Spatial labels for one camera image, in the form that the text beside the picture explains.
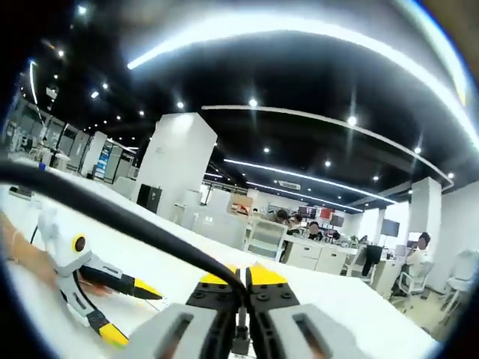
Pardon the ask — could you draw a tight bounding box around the black floor box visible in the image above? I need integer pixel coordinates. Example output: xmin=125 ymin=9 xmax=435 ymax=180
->
xmin=135 ymin=183 xmax=163 ymax=215

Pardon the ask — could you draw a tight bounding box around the cardboard box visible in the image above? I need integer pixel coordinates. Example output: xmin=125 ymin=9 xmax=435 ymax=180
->
xmin=228 ymin=194 xmax=254 ymax=217

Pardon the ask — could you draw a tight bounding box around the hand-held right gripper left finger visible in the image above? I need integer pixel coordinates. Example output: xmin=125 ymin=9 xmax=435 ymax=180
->
xmin=123 ymin=263 xmax=244 ymax=359

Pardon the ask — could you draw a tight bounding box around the small wall monitor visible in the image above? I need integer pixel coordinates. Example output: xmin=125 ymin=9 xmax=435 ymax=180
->
xmin=381 ymin=219 xmax=401 ymax=237

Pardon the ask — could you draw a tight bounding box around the white square column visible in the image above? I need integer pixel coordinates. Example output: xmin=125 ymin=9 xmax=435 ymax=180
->
xmin=133 ymin=111 xmax=219 ymax=226

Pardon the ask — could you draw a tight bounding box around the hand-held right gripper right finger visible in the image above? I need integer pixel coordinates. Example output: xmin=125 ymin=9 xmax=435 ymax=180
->
xmin=245 ymin=261 xmax=375 ymax=359

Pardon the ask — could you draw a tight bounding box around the long curved ceiling light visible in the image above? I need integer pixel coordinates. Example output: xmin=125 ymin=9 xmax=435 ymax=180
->
xmin=126 ymin=16 xmax=479 ymax=153

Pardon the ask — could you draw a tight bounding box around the white mesh office chair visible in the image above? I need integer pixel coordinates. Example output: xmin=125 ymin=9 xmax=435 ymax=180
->
xmin=244 ymin=218 xmax=290 ymax=262

